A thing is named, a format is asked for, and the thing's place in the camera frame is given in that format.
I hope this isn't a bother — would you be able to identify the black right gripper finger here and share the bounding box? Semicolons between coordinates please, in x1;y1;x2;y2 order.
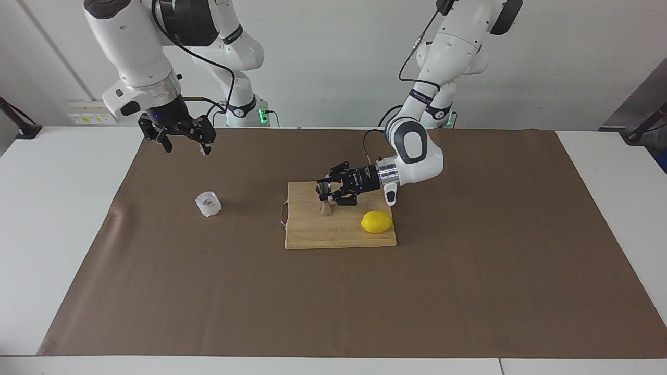
138;116;174;154
192;117;217;156

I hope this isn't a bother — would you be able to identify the steel double jigger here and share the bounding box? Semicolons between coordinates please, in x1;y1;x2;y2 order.
315;182;335;217

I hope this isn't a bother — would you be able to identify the clear plastic cup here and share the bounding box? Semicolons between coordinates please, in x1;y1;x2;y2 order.
195;191;222;218

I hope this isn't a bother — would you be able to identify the yellow lemon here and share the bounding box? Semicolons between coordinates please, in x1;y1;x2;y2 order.
361;210;393;234

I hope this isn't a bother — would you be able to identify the wooden cutting board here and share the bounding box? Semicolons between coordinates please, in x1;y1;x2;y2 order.
280;179;398;251

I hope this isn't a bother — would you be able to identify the brown paper table mat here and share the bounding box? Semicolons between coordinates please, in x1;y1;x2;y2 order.
36;127;667;360

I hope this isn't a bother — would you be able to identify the black clamp stand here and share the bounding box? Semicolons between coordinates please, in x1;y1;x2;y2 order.
619;102;667;146
0;96;43;140

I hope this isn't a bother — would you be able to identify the black base cable bundle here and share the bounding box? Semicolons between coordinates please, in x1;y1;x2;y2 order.
206;102;229;128

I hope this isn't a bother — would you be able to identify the white wall socket strip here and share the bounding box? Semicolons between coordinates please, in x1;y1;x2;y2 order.
68;100;121;126

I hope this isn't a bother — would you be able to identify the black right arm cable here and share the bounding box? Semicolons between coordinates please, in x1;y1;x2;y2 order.
150;0;236;128

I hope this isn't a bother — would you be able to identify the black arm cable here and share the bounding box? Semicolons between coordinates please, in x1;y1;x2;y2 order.
363;0;444;163
150;0;236;128

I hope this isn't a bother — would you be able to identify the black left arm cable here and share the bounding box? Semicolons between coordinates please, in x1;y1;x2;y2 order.
363;0;444;163

